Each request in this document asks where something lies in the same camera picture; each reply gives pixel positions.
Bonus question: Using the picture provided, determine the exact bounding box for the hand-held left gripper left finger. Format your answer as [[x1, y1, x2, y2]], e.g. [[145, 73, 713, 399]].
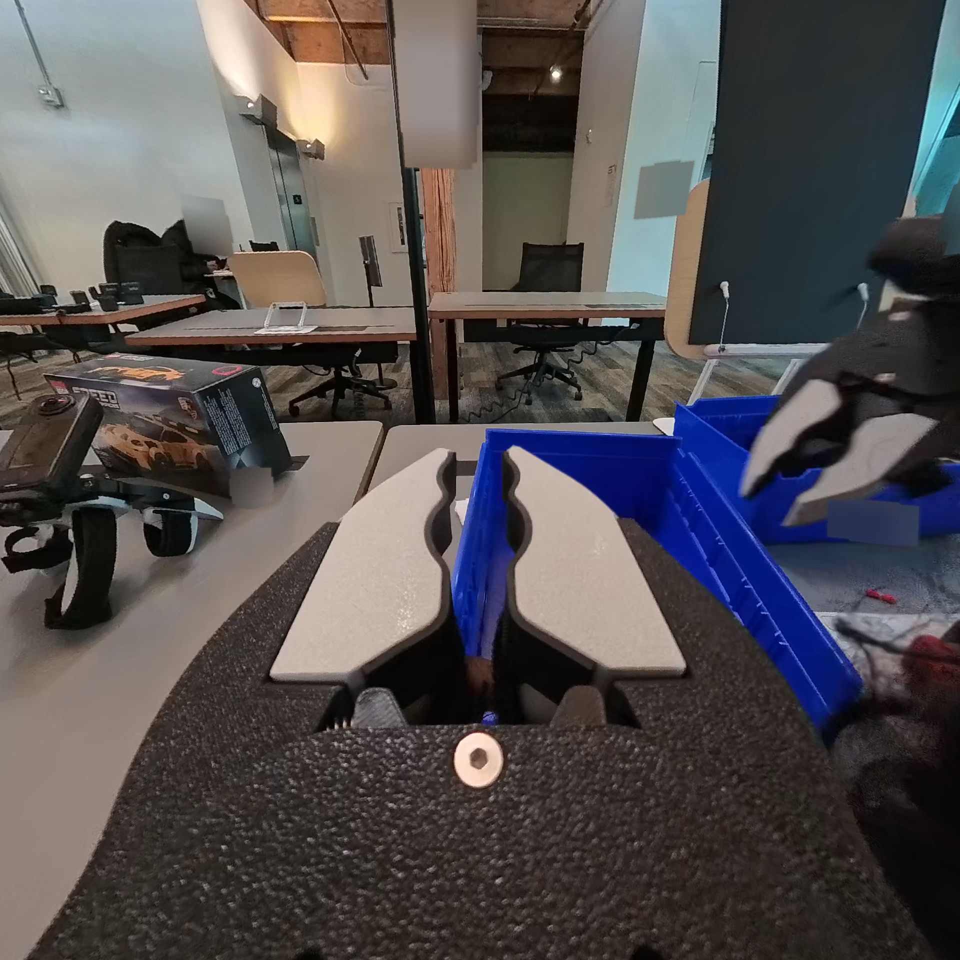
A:
[[268, 447, 471, 711]]

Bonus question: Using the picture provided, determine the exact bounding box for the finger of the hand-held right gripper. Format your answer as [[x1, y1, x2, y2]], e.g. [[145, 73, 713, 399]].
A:
[[782, 414, 940, 528], [737, 377, 847, 499]]

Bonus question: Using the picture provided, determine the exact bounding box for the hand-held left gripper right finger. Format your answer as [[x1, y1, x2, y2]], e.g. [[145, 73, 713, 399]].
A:
[[497, 446, 689, 711]]

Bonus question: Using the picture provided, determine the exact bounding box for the blue plastic bin with divider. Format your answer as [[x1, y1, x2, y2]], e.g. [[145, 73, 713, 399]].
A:
[[673, 393, 960, 546]]

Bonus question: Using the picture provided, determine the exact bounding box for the orange car lego box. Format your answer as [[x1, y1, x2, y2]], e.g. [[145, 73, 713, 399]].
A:
[[43, 354, 310, 501]]

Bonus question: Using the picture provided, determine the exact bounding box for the white board stand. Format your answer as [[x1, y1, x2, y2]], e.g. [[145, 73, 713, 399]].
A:
[[688, 279, 875, 406]]

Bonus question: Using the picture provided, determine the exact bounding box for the rounded wooden divider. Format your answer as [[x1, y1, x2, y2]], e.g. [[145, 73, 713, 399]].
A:
[[664, 178, 712, 361]]

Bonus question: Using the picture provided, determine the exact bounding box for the black board panel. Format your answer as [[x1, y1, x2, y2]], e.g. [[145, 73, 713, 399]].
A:
[[688, 0, 948, 348]]

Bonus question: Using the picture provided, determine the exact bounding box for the black office chair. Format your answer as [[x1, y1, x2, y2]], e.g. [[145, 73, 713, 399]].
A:
[[495, 241, 588, 404], [288, 352, 400, 419]]

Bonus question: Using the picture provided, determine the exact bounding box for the wood-edged grey desk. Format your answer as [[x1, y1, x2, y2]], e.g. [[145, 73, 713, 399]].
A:
[[0, 294, 209, 354], [427, 290, 669, 423], [123, 305, 419, 369]]

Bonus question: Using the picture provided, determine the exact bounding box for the clear acrylic stand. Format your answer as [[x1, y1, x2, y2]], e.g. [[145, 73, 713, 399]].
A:
[[253, 300, 318, 336]]

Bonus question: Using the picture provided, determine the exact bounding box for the black pole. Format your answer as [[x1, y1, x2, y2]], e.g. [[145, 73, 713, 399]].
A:
[[401, 165, 438, 426]]

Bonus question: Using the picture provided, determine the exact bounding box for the small wooden divider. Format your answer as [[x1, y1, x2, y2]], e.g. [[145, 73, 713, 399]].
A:
[[227, 249, 329, 310]]

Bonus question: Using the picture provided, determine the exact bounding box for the row of black devices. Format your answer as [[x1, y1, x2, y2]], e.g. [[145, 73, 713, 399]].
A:
[[37, 279, 145, 312]]

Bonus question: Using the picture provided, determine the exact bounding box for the metal elevator door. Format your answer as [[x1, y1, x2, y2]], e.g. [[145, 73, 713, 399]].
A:
[[262, 126, 322, 260]]

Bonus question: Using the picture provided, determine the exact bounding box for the black camera rig with straps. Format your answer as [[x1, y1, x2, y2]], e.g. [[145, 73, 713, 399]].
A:
[[0, 393, 226, 633]]

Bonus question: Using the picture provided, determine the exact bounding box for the wooden post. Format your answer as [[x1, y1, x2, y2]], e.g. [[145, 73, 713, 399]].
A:
[[421, 168, 459, 295]]

